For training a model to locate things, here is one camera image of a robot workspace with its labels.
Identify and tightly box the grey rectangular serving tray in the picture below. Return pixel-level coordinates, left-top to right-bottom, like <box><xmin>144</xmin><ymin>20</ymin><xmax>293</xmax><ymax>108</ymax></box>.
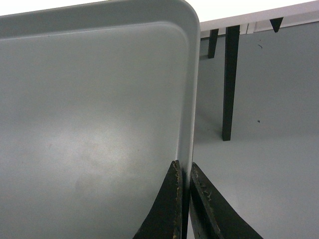
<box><xmin>0</xmin><ymin>0</ymin><xmax>200</xmax><ymax>239</ymax></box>

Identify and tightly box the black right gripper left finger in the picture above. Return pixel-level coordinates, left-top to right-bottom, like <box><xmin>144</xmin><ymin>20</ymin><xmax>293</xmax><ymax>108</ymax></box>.
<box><xmin>134</xmin><ymin>160</ymin><xmax>183</xmax><ymax>239</ymax></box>

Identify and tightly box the white checkout counter table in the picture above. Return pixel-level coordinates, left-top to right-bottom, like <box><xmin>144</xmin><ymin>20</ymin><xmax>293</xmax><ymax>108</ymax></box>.
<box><xmin>188</xmin><ymin>0</ymin><xmax>319</xmax><ymax>38</ymax></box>

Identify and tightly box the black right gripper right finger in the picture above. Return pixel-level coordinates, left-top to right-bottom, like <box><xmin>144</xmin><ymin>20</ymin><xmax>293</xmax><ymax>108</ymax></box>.
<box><xmin>190</xmin><ymin>163</ymin><xmax>261</xmax><ymax>239</ymax></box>

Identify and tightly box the black table leg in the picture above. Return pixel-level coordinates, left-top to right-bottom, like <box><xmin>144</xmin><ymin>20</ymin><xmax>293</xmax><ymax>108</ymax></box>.
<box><xmin>222</xmin><ymin>25</ymin><xmax>240</xmax><ymax>141</ymax></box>

